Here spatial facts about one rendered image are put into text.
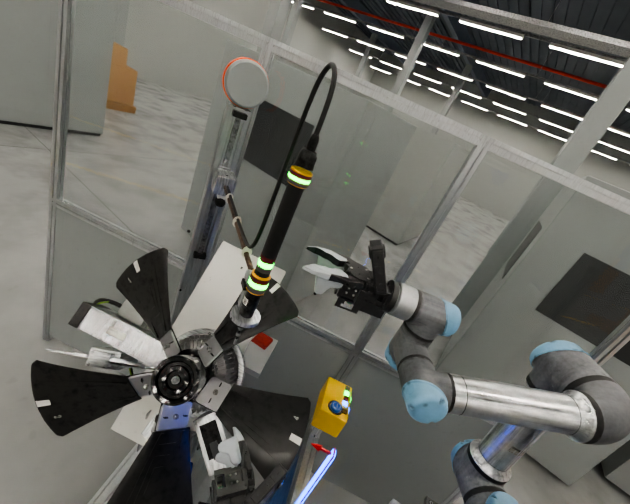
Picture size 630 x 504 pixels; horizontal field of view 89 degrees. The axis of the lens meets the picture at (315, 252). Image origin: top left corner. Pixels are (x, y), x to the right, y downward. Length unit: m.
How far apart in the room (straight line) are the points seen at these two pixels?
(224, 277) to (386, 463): 1.43
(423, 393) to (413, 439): 1.34
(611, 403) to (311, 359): 1.20
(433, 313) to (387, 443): 1.38
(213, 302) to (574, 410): 1.00
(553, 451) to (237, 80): 3.54
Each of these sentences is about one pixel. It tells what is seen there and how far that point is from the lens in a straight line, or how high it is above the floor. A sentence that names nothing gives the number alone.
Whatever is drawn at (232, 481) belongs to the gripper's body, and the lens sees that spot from 0.86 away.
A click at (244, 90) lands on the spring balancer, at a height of 1.86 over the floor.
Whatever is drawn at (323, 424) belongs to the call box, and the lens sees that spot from 1.25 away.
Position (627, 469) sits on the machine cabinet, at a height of 0.25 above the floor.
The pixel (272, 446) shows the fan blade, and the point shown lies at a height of 1.18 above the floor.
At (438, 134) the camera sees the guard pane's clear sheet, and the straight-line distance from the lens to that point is 1.32.
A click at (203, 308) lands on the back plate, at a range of 1.21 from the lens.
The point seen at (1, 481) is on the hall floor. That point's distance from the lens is 2.23.
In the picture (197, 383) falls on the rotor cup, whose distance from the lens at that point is 0.91.
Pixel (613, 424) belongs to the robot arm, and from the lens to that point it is 0.88.
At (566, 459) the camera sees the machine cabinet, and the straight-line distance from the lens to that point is 3.75.
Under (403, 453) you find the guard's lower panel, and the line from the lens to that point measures 2.08.
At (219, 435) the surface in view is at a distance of 1.08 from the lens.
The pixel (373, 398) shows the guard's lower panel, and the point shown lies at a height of 0.77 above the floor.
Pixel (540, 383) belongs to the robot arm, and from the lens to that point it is 0.99.
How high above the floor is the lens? 1.95
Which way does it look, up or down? 24 degrees down
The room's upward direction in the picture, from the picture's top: 25 degrees clockwise
